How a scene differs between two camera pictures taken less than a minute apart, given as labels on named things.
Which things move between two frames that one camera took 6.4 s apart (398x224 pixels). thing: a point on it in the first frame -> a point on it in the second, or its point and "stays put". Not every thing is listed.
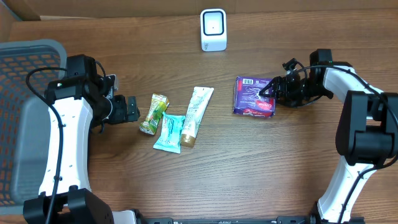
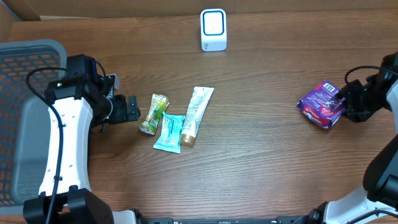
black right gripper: [282, 89] -> [348, 101]
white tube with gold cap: [199, 99] stays put
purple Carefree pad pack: [247, 99] -> [324, 106]
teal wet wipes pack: [170, 138] stays put
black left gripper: [123, 109] stays put
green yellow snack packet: [158, 104] stays put
